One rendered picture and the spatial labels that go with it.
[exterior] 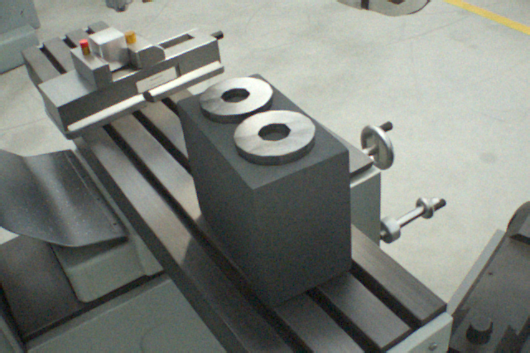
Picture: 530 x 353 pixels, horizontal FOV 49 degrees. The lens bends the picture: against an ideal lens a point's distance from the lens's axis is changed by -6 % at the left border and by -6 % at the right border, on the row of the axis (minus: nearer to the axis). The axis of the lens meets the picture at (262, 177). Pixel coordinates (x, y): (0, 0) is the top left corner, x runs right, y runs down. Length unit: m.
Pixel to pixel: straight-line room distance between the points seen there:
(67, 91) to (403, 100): 2.06
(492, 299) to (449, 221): 1.06
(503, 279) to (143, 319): 0.72
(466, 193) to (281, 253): 1.78
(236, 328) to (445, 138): 2.08
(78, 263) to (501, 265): 0.84
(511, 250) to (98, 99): 0.90
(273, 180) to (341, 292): 0.20
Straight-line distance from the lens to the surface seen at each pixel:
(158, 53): 1.18
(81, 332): 1.13
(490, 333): 1.19
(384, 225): 1.44
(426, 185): 2.46
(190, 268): 0.83
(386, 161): 1.49
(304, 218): 0.69
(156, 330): 1.22
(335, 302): 0.76
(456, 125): 2.82
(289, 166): 0.66
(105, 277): 1.08
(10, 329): 1.07
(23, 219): 1.00
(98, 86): 1.15
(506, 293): 1.29
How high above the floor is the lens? 1.54
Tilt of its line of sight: 37 degrees down
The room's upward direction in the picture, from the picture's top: 8 degrees counter-clockwise
